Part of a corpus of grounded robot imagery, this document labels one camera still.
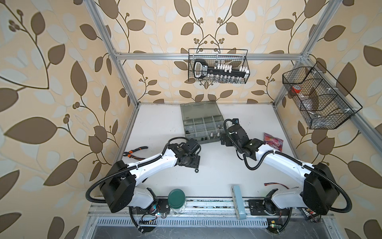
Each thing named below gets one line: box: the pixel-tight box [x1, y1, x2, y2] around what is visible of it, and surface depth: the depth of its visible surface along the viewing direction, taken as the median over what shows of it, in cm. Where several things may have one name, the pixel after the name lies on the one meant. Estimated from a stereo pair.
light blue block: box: [230, 185, 247, 220], surface depth 74 cm
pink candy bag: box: [263, 132, 284, 153], surface depth 97 cm
